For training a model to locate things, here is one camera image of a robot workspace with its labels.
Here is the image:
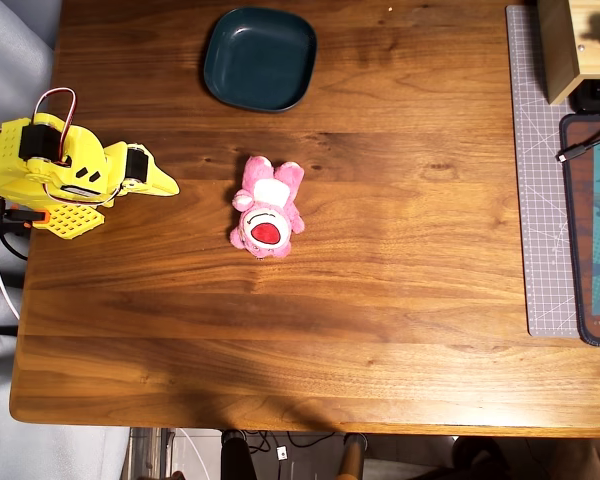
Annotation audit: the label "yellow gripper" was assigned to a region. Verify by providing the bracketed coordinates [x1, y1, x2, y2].
[103, 141, 181, 198]

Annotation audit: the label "pink strawberry bear plush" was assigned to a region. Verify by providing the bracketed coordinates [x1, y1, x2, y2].
[229, 155, 306, 260]

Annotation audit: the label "yellow perforated robot base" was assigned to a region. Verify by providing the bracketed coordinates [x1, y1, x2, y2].
[29, 199, 106, 242]

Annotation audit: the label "orange black clamp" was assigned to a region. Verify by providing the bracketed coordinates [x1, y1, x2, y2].
[0, 197, 51, 236]

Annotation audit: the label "dark teal square plate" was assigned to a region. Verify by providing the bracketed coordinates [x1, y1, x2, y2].
[203, 6, 319, 114]

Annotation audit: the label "black table leg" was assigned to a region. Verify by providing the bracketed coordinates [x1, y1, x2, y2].
[220, 429, 257, 480]

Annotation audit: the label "wooden round leg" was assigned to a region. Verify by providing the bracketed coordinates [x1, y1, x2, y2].
[337, 432, 367, 480]

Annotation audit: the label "grey cutting mat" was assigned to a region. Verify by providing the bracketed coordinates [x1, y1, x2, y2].
[504, 4, 581, 339]

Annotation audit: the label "light wooden box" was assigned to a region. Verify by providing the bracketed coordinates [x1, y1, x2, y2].
[537, 0, 600, 106]

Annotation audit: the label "dark printed mouse pad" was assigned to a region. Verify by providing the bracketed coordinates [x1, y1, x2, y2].
[558, 113, 600, 347]

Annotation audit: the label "red white servo cable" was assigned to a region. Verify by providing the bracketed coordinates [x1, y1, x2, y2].
[32, 87, 78, 166]

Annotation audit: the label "white floor cable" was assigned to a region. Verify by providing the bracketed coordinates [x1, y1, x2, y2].
[174, 427, 212, 480]

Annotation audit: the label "grey metal frame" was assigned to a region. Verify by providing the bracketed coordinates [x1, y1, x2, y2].
[128, 427, 177, 480]

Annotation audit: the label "black floor cables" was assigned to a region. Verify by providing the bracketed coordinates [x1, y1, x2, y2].
[242, 429, 337, 456]

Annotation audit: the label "black usb cable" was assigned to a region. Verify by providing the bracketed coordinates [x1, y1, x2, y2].
[555, 127, 600, 165]

